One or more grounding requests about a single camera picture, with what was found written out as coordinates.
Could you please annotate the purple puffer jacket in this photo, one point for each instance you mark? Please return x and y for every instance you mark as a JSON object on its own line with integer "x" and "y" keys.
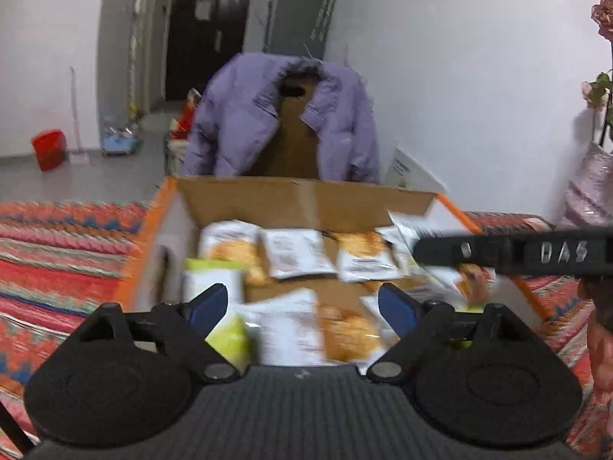
{"x": 230, "y": 120}

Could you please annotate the red bag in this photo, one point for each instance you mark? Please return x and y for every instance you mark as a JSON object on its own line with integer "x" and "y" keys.
{"x": 186, "y": 120}

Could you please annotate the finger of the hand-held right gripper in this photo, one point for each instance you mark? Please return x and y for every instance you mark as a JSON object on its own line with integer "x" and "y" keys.
{"x": 469, "y": 249}

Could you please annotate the pile of snack packets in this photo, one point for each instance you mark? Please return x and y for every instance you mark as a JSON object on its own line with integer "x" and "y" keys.
{"x": 292, "y": 249}

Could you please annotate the red plastic bucket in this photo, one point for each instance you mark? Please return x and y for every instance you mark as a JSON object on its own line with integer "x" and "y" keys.
{"x": 48, "y": 151}

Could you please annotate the blue tray with bottles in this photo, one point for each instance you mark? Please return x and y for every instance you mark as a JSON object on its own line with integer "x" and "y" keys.
{"x": 119, "y": 143}

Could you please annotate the pink artificial flowers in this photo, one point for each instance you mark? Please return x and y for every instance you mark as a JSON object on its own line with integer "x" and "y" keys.
{"x": 603, "y": 5}

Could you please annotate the grey metal cabinet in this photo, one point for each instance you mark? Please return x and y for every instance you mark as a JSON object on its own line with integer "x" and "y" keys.
{"x": 297, "y": 14}

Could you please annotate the white flat board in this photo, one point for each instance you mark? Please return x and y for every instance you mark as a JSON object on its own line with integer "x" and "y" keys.
{"x": 416, "y": 175}

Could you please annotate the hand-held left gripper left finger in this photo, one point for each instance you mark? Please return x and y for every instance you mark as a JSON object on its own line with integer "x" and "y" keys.
{"x": 208, "y": 309}

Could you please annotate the black framed trolley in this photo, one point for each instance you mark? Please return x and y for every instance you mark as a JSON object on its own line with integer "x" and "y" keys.
{"x": 175, "y": 158}

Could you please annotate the white orange snack packet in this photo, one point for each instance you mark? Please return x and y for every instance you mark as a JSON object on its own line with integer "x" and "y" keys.
{"x": 404, "y": 227}

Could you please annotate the dark door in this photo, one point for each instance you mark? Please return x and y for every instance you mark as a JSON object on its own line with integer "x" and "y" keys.
{"x": 206, "y": 57}

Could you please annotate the brown wooden chair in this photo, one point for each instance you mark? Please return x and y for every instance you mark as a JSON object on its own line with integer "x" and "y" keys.
{"x": 292, "y": 143}

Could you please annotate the orange edged cardboard box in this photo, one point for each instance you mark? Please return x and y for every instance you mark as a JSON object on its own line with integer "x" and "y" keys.
{"x": 287, "y": 201}

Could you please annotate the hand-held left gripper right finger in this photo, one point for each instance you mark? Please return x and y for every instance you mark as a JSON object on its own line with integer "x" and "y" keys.
{"x": 400, "y": 309}

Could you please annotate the person's right forearm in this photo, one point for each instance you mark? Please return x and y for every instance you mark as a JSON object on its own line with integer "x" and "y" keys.
{"x": 601, "y": 345}

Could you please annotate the colourful zigzag patterned blanket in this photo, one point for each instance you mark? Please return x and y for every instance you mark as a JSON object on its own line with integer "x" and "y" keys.
{"x": 57, "y": 258}

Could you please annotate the pink vase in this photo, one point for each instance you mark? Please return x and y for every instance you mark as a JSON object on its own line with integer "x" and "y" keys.
{"x": 589, "y": 187}

